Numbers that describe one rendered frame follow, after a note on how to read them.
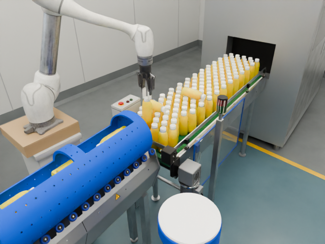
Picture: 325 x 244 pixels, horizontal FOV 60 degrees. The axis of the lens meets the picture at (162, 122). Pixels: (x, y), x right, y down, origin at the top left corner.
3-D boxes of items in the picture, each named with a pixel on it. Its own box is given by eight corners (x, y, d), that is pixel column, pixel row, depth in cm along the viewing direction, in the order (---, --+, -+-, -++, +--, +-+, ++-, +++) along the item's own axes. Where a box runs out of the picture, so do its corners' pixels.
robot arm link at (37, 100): (23, 125, 170) (11, 92, 158) (33, 110, 185) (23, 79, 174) (51, 122, 170) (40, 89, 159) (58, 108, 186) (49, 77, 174)
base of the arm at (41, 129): (17, 131, 175) (14, 123, 172) (46, 115, 190) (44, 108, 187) (36, 139, 166) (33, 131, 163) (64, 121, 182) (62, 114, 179)
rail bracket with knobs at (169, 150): (158, 161, 175) (158, 149, 169) (165, 156, 180) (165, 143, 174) (171, 168, 170) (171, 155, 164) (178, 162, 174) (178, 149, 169)
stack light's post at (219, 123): (204, 228, 238) (215, 119, 178) (206, 225, 240) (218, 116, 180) (208, 231, 236) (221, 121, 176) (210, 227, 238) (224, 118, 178)
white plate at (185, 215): (187, 183, 140) (187, 185, 141) (145, 215, 125) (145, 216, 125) (234, 217, 123) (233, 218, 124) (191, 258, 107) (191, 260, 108)
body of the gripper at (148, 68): (135, 64, 167) (136, 78, 172) (146, 67, 163) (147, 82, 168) (143, 60, 172) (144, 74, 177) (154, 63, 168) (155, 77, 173)
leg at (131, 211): (129, 240, 230) (122, 185, 195) (134, 235, 234) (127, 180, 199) (134, 244, 227) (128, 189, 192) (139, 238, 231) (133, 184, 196)
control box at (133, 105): (112, 117, 201) (110, 104, 195) (131, 105, 214) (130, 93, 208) (122, 121, 196) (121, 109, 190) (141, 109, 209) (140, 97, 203)
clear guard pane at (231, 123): (191, 196, 208) (194, 144, 182) (236, 144, 260) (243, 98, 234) (192, 196, 208) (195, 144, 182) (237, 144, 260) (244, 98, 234)
